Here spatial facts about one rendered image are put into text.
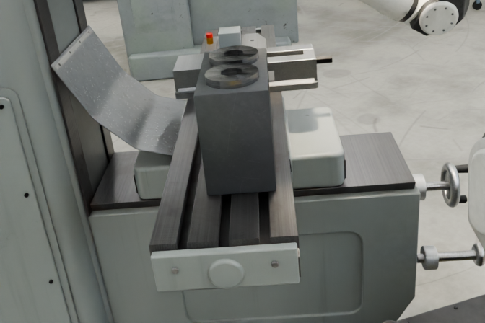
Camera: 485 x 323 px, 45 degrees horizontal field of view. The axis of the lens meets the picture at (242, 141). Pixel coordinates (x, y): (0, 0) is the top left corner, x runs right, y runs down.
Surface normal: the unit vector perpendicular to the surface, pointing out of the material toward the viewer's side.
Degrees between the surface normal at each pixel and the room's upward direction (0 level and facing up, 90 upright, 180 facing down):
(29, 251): 88
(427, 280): 0
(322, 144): 0
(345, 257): 90
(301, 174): 90
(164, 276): 90
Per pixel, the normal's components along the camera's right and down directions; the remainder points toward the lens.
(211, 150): -0.02, 0.44
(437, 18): -0.04, 0.65
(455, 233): -0.09, -0.89
